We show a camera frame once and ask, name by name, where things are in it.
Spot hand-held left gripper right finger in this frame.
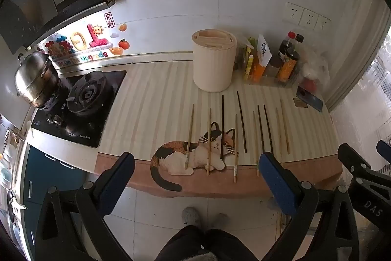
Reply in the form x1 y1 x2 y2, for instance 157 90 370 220
258 152 359 261

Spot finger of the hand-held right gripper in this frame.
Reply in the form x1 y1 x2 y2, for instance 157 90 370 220
337 143 391 220
376 140 391 164

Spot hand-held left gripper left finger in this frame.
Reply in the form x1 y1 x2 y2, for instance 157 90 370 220
37 152 136 261

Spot light wooden chopstick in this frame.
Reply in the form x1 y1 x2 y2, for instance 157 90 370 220
234 114 238 183
185 104 195 170
280 99 289 155
207 108 212 176

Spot cream round utensil holder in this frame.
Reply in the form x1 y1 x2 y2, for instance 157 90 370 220
192 29 238 93

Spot dark wooden chopstick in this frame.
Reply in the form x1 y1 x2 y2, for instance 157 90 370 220
237 91 247 153
263 105 274 155
257 105 264 155
220 95 225 158

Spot grey slipper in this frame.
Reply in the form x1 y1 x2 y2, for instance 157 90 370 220
181 206 202 230
210 213 230 230

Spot blue kitchen cabinet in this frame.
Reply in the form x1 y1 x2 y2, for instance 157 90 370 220
22 143 88 250

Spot striped cat print counter mat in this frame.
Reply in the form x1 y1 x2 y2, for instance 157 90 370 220
94 60 343 199

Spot black gas stove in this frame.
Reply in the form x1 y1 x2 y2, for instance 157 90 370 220
31 69 127 148

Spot blue smartphone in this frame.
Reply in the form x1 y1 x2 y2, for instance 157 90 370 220
295 86 324 113

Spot person's dark trousers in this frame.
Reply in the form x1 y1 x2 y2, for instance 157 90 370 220
155 225 264 261

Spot orange seasoning packet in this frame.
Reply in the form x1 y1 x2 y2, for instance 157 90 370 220
252 60 266 82

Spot orange label sauce bottle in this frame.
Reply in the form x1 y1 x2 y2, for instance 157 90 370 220
276 50 301 86

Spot clear plastic bag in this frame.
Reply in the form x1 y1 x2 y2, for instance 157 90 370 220
301 45 329 93

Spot dark lid jar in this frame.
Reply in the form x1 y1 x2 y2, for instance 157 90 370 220
265 55 283 78

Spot yellow green seasoning packet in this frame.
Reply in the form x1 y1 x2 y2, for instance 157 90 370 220
242 45 256 81

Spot stainless steel pot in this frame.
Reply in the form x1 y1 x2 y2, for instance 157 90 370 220
14 50 61 109

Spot white seasoning packet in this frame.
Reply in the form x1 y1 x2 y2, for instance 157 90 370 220
256 34 272 68

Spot red cap dark sauce bottle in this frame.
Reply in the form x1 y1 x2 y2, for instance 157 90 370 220
278 31 296 63

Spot black cap dark bottle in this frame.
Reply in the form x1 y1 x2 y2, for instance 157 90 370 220
292 34 305 54

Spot colourful wall decal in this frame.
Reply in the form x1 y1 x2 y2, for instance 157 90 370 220
45 12 130 68

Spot white wall outlet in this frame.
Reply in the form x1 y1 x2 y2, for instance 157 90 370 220
299 8 319 29
285 2 305 24
316 15 332 31

